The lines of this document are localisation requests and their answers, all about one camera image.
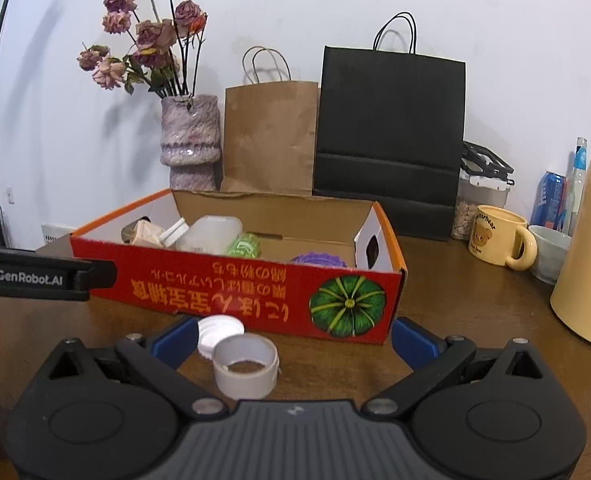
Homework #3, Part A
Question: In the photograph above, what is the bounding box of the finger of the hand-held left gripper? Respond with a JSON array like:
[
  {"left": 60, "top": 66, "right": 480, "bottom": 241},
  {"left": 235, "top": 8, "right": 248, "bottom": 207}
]
[{"left": 75, "top": 258, "right": 118, "bottom": 292}]

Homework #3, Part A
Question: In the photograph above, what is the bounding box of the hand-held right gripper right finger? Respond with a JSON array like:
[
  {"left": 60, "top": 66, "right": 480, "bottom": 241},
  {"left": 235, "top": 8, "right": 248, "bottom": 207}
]
[{"left": 363, "top": 317, "right": 552, "bottom": 416}]

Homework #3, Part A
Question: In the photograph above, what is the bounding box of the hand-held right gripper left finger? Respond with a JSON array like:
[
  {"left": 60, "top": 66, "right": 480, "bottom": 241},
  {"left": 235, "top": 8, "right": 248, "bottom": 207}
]
[{"left": 42, "top": 316, "right": 229, "bottom": 416}]

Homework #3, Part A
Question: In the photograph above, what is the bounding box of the beige plug adapter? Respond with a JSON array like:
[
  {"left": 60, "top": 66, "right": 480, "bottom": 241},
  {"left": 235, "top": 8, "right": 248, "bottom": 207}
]
[{"left": 130, "top": 220, "right": 169, "bottom": 249}]

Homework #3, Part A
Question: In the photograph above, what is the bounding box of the red cardboard box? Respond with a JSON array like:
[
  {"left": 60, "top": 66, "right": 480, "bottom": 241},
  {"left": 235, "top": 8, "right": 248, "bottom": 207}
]
[{"left": 69, "top": 188, "right": 409, "bottom": 346}]

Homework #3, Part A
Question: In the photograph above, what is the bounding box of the white cylindrical cap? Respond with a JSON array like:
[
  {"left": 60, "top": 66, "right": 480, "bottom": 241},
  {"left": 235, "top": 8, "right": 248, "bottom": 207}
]
[{"left": 211, "top": 335, "right": 280, "bottom": 401}]

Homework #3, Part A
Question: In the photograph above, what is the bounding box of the clear cotton swab box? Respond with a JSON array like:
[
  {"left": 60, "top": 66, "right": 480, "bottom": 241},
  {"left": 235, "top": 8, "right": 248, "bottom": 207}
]
[{"left": 174, "top": 215, "right": 243, "bottom": 256}]

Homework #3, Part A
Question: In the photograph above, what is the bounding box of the green spray bottle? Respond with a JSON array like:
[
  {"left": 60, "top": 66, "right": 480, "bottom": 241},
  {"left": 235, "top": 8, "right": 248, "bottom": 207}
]
[{"left": 226, "top": 232, "right": 261, "bottom": 260}]

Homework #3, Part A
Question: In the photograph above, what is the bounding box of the purple ribbed lid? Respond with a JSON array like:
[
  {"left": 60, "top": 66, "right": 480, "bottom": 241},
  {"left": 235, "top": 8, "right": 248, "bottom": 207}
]
[{"left": 290, "top": 251, "right": 349, "bottom": 269}]

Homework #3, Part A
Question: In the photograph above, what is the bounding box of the yellow bear mug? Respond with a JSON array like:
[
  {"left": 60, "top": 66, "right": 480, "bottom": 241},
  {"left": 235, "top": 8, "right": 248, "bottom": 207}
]
[{"left": 467, "top": 204, "right": 539, "bottom": 271}]

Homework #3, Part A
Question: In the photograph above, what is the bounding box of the clear jar with black clips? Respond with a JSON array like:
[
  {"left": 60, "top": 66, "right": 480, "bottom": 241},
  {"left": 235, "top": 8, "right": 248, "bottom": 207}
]
[{"left": 450, "top": 140, "right": 515, "bottom": 241}]

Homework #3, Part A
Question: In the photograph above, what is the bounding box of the grey ceramic bowl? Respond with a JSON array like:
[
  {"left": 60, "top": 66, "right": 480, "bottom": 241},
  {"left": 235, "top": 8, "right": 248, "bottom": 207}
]
[{"left": 527, "top": 225, "right": 573, "bottom": 285}]

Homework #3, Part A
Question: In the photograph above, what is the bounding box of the mottled purple ceramic vase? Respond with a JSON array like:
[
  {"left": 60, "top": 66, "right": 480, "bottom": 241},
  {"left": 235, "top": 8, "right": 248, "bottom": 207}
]
[{"left": 160, "top": 93, "right": 222, "bottom": 192}]

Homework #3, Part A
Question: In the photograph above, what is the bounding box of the yellow thermos jug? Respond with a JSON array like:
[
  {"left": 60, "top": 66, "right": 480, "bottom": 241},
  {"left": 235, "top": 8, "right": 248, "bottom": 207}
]
[{"left": 550, "top": 77, "right": 591, "bottom": 350}]

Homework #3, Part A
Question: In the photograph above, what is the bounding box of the blue drink can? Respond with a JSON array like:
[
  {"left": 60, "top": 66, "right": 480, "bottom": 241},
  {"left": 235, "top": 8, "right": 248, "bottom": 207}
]
[{"left": 530, "top": 170, "right": 567, "bottom": 231}]

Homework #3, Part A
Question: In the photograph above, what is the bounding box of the brown paper bag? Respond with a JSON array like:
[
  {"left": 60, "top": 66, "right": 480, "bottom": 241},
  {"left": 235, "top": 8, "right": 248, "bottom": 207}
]
[{"left": 220, "top": 45, "right": 321, "bottom": 196}]

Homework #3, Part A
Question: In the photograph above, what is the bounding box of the black paper bag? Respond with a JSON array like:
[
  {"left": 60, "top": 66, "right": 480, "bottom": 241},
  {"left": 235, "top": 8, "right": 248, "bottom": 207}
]
[{"left": 312, "top": 11, "right": 467, "bottom": 242}]

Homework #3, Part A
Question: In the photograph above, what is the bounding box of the clear bottle with blue label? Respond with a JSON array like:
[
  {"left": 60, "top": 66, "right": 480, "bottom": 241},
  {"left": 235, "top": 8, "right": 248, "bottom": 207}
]
[{"left": 565, "top": 137, "right": 589, "bottom": 236}]

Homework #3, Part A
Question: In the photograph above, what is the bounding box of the dried pink rose bouquet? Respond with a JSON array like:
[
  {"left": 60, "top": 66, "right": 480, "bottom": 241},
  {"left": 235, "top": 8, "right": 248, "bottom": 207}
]
[{"left": 77, "top": 0, "right": 209, "bottom": 99}]

